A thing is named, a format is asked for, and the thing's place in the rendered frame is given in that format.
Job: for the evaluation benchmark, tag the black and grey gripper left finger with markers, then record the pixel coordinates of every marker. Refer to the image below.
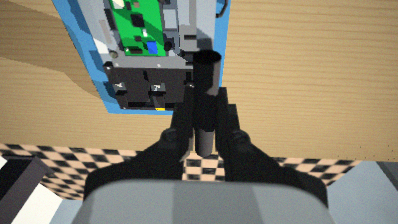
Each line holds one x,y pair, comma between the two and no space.
163,160

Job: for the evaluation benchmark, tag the green circuit board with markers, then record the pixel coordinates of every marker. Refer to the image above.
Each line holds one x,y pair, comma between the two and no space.
139,25

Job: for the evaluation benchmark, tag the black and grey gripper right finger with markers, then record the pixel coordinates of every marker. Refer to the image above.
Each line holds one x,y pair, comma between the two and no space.
244,162

